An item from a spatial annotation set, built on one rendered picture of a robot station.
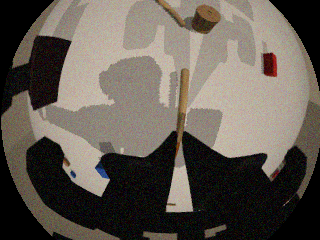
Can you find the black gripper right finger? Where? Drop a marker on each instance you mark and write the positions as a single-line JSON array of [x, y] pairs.
[[208, 169]]

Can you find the brown wooden cylinder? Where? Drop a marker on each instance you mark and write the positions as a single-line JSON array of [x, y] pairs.
[[205, 18]]

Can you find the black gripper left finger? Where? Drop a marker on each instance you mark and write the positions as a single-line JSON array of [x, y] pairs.
[[155, 169]]

